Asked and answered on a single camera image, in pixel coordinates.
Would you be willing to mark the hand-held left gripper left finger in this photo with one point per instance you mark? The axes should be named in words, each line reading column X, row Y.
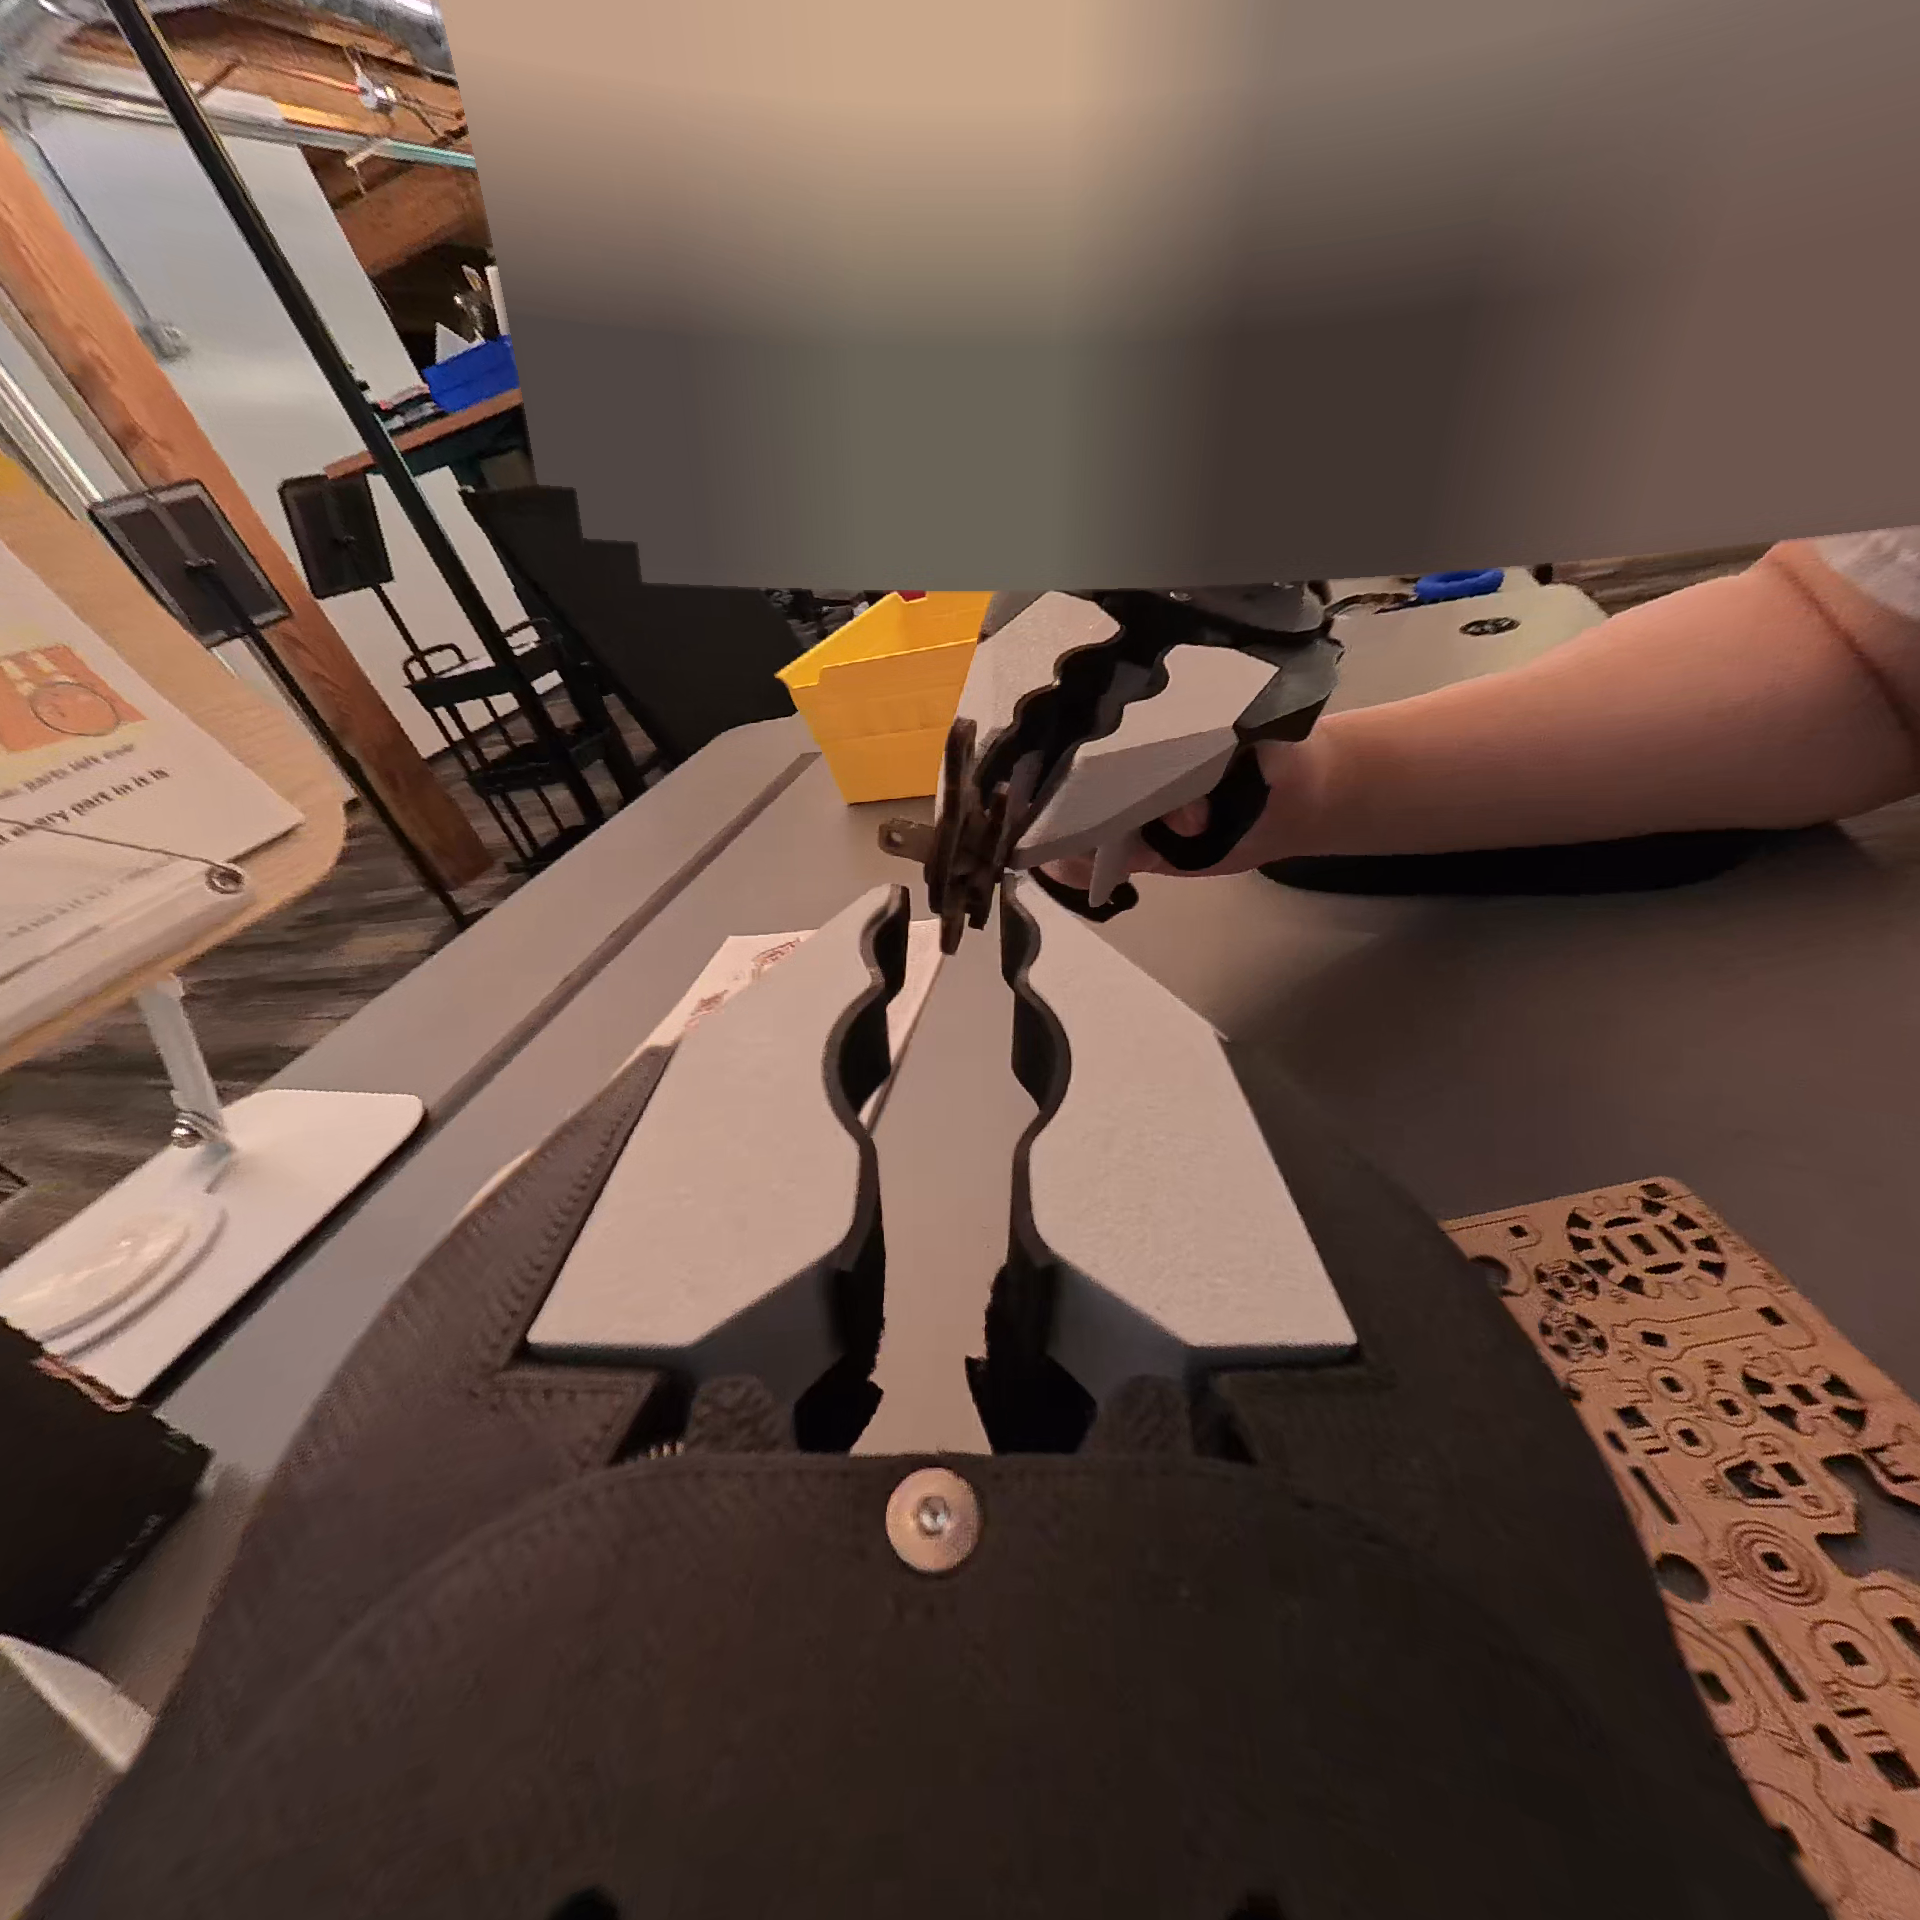
column 705, row 1185

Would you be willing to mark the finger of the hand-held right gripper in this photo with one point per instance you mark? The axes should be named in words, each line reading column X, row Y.
column 1155, row 735
column 1019, row 651

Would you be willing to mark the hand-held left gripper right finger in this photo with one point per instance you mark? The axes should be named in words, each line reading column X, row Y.
column 1185, row 1185

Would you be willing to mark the small wooden model assembly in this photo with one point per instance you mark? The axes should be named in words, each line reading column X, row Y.
column 960, row 855

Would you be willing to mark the person's right forearm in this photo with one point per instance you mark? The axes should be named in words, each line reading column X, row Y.
column 1575, row 705

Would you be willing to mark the laser-cut wooden parts sheet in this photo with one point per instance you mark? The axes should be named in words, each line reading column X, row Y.
column 1613, row 1441

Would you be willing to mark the black model kit box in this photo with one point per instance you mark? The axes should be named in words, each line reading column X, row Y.
column 75, row 1499

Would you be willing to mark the person's right hand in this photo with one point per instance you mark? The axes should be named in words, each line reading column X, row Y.
column 1293, row 809

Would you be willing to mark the yellow plastic bin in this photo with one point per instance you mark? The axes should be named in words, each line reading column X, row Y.
column 885, row 705

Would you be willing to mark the blue tape roll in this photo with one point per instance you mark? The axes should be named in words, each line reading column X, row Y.
column 1455, row 584

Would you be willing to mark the black wrist rest pad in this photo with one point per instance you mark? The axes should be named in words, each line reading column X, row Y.
column 1501, row 870

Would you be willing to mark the black fabric panel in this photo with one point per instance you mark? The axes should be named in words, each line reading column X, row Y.
column 629, row 599

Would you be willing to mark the white board stand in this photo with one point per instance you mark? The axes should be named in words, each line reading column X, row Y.
column 301, row 1154

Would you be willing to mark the blue plastic bin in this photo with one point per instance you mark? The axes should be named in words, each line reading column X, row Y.
column 470, row 376

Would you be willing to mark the wooden-top desk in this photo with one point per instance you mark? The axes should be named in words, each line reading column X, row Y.
column 435, row 435

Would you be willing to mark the black sign on floor stand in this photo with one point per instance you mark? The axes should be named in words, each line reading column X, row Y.
column 189, row 562
column 331, row 533

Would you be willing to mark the instruction poster on wooden board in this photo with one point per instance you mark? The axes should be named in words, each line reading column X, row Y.
column 89, row 779

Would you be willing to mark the white object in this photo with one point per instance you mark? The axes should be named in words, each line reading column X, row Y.
column 61, row 1739

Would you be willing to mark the black floor lamp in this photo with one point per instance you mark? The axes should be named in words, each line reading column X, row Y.
column 230, row 187

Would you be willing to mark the wooden support post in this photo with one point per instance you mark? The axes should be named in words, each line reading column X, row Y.
column 353, row 705

